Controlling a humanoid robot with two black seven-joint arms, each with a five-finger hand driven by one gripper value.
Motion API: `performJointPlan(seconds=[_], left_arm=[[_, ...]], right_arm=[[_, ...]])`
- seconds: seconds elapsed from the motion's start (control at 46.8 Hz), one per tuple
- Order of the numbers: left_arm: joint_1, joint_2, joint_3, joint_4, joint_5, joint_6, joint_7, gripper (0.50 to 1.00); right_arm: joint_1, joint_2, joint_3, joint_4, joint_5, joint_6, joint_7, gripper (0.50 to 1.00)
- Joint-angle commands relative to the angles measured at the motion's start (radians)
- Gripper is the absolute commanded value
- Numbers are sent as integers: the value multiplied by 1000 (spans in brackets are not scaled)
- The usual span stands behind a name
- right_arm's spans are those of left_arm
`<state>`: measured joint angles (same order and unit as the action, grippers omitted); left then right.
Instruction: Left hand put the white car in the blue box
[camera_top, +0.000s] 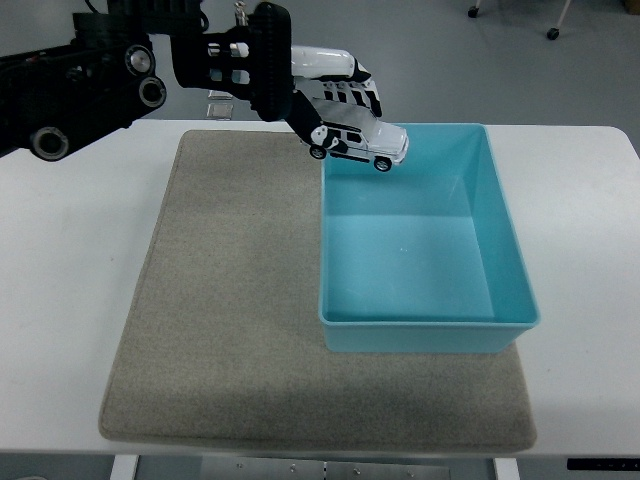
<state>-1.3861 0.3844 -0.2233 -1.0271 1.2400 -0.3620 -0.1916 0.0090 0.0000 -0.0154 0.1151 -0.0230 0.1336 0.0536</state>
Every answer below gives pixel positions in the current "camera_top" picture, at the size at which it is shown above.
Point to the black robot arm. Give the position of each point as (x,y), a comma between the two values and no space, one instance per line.
(90,90)

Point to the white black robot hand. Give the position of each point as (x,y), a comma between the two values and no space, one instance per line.
(325,62)

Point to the blue plastic box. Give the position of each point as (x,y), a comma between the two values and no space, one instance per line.
(410,260)

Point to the beige felt mat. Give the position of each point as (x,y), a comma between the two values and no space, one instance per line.
(225,325)

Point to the black table control panel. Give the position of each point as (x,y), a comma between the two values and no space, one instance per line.
(602,464)

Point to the grey metal plate with screws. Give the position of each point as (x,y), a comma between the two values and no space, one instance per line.
(325,470)

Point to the black caster wheel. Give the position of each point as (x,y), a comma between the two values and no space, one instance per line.
(552,33)
(473,11)

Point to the cardboard box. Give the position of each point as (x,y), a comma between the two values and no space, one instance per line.
(632,4)

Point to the white table leg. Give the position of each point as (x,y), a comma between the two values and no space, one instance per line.
(506,469)
(123,468)

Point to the white cart leg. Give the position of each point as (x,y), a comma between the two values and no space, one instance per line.
(563,12)

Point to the white toy car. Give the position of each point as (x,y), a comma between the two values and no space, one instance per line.
(385,139)

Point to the silver floor outlet plate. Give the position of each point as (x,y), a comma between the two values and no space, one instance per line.
(220,95)
(220,111)

